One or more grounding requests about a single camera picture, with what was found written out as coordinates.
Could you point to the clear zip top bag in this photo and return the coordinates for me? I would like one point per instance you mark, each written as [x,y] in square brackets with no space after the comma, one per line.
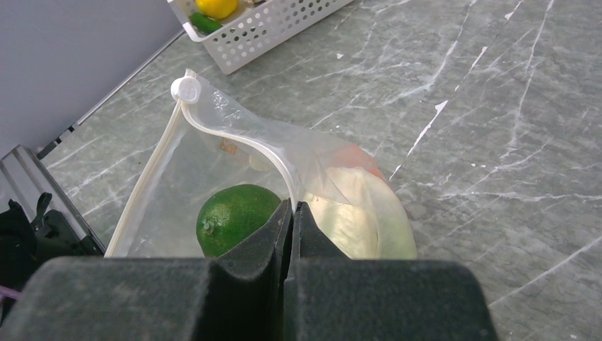
[212,143]

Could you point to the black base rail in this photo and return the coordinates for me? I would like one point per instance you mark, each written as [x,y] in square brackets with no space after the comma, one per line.
[27,244]

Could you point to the green lettuce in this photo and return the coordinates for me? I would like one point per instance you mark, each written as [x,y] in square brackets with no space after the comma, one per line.
[361,215]

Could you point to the yellow lemon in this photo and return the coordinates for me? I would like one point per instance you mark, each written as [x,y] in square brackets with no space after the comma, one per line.
[217,9]

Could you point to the green lime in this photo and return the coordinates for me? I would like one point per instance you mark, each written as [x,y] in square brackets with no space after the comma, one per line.
[233,214]

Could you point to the white perforated plastic basket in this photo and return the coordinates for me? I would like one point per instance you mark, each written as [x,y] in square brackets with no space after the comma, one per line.
[253,29]

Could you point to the green chili pepper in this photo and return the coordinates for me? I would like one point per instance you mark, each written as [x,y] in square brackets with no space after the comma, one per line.
[204,24]

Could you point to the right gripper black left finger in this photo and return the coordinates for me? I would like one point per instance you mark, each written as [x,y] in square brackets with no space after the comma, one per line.
[234,297]

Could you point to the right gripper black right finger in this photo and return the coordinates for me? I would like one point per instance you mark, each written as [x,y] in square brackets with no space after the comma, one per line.
[328,296]

